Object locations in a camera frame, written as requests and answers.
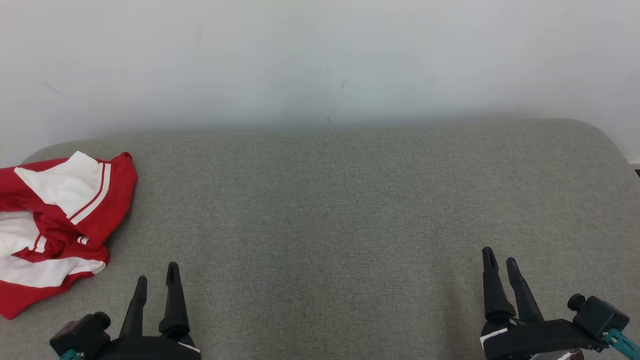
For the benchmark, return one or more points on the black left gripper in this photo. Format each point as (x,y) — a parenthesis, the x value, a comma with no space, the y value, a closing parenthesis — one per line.
(150,349)

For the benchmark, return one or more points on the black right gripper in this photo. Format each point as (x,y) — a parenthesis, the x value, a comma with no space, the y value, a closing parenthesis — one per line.
(535,337)

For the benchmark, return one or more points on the red white jersey shirt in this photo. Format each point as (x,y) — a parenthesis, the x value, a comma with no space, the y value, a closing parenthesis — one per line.
(110,200)

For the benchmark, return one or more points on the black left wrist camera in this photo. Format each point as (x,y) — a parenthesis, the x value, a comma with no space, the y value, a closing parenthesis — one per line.
(82,334)

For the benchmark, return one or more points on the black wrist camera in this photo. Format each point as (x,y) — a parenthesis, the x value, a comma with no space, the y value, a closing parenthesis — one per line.
(600,315)
(82,334)

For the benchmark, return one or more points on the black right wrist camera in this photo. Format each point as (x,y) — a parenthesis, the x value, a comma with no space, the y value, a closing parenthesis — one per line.
(600,315)

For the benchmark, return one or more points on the teal left camera connector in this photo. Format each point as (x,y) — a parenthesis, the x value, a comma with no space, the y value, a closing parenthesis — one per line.
(71,355)

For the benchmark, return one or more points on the teal camera connector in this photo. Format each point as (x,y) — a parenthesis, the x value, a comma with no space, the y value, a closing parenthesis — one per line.
(622,342)
(71,355)

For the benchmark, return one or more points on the teal right camera connector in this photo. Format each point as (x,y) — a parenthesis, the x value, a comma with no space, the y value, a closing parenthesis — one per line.
(622,342)

